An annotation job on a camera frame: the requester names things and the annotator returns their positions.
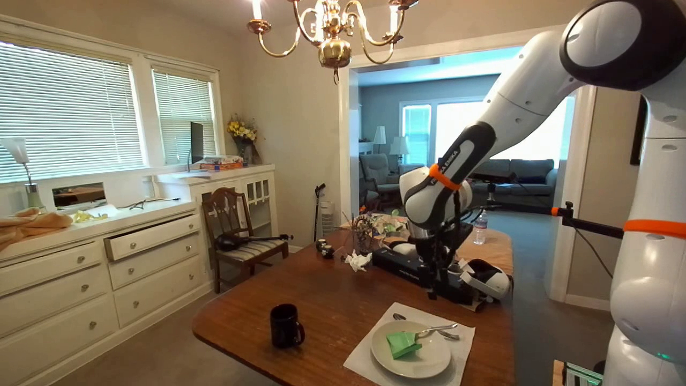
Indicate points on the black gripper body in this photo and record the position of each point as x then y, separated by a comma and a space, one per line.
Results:
442, 263

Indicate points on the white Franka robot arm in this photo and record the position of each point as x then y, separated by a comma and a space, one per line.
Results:
643, 300

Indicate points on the white round plate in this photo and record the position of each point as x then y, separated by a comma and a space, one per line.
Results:
429, 361

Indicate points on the black and white handheld vacuum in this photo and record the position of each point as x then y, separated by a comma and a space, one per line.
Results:
484, 275

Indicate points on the clear water bottle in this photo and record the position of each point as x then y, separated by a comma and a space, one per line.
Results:
481, 229

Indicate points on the green folded napkin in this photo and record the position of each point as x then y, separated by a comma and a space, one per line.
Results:
401, 344

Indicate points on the patterned clutter pile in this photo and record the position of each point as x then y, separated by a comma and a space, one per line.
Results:
378, 227

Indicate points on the white crumpled cloth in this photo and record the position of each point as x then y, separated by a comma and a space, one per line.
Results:
356, 260

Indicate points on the white placemat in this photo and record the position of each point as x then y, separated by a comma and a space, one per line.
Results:
356, 361

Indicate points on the grey armchair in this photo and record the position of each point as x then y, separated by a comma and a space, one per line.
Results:
378, 178

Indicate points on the small black white gadget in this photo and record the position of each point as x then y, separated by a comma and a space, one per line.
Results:
326, 250

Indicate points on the grey sofa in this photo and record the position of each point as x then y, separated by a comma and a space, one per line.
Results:
526, 178

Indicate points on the black upright stick vacuum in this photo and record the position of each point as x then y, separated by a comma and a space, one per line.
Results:
320, 216

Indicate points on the white table lamp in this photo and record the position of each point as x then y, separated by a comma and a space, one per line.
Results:
380, 139

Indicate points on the black mug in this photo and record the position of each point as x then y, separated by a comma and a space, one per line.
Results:
284, 325

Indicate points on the white glass-door cabinet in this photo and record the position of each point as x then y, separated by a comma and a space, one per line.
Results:
254, 193

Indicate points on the dark wooden chair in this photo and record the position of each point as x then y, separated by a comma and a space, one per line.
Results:
227, 216

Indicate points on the yellow flowers in vase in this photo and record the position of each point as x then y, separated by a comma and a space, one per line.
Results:
243, 136

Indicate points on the brass chandelier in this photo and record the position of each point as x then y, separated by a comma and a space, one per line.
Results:
333, 35

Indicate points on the narrow white window blind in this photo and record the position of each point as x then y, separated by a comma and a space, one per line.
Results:
183, 118

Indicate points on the white drawer dresser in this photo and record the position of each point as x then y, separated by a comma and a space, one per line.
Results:
65, 300

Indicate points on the wide white window blind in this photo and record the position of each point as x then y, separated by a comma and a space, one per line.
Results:
66, 114

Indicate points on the brown crumpled cloth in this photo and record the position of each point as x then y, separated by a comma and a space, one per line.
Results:
32, 224

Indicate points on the white feather duster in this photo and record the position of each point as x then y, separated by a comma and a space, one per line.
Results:
22, 161

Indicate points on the black camera mount rod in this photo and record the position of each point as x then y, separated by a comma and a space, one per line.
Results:
586, 224

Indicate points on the framed wall picture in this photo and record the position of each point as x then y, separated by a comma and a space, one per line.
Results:
638, 132

